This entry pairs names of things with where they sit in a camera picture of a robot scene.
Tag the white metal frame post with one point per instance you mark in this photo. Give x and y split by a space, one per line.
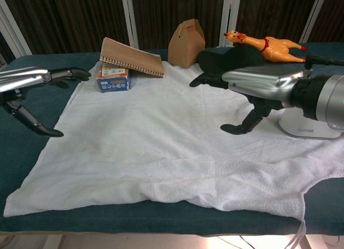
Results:
16 25
314 17
230 12
129 17

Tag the white cloth towel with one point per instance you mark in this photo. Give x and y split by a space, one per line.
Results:
150 130

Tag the white steam iron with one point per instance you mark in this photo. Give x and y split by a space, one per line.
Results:
295 125

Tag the teal table cover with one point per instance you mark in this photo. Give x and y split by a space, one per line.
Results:
32 103

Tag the brown spiral notebook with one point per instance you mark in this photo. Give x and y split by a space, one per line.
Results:
134 59

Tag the dark pleated curtain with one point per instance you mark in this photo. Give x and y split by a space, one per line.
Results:
80 17

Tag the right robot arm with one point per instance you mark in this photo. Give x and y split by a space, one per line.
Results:
330 98

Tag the yellow rubber chicken toy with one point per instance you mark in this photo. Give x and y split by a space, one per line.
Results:
274 48

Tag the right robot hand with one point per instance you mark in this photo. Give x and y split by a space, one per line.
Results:
263 82

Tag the blue printed carton box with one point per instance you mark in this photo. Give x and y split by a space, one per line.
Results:
114 82

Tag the black cloth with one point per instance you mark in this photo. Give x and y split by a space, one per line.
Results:
228 60

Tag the brown paper gable box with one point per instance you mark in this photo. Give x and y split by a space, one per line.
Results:
185 44

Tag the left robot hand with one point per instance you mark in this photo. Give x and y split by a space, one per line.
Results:
24 78

